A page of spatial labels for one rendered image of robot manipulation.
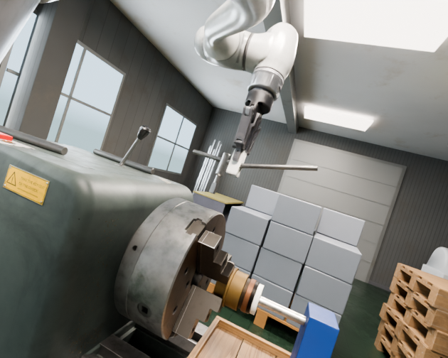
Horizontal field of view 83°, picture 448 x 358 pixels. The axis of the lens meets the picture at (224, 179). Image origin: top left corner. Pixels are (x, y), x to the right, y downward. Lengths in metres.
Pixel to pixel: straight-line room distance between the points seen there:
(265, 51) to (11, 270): 0.74
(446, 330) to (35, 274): 2.89
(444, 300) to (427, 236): 4.24
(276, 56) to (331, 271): 2.22
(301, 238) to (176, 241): 2.17
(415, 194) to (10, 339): 6.89
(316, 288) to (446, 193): 5.00
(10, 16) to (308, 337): 0.64
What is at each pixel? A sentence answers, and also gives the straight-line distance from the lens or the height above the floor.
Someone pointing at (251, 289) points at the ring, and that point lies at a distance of 0.62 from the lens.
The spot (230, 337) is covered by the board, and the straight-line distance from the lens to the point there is 0.87.
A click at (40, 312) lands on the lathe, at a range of 0.59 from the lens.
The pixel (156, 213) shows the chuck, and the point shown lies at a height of 1.20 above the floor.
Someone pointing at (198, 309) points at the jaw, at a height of 1.02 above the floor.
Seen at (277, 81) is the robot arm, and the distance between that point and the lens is 0.73.
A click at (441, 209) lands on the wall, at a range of 7.17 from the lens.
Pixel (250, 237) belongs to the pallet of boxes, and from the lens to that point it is 2.73.
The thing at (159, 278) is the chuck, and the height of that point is 1.10.
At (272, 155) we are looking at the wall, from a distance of 6.75.
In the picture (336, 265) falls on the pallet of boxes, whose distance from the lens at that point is 2.67.
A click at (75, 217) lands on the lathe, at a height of 1.18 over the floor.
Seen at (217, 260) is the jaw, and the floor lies 1.15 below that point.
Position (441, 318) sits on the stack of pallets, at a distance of 2.96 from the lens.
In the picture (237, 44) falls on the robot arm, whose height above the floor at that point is 1.67.
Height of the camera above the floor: 1.33
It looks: 1 degrees down
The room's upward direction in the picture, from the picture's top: 18 degrees clockwise
